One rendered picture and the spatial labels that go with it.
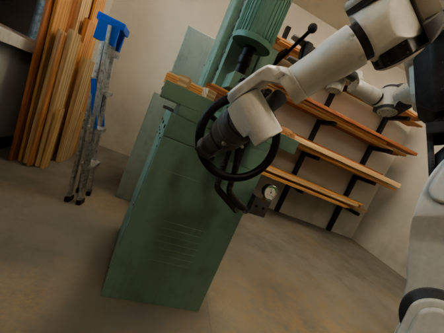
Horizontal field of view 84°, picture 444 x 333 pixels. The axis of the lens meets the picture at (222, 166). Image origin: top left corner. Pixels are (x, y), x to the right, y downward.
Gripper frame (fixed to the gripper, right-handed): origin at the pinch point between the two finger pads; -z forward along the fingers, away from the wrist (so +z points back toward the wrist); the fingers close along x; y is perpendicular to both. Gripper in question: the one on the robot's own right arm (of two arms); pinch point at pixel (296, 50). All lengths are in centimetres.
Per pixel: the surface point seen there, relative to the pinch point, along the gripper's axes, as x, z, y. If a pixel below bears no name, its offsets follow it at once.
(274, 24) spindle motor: -9.3, -10.4, 3.3
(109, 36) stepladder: -17, -80, 73
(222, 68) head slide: 2.3, -20.1, 27.0
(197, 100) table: 31.0, -28.6, 13.2
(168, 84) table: 31, -40, 13
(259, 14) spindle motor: -9.8, -17.6, 3.2
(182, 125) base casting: 41, -30, 18
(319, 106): -109, 137, 146
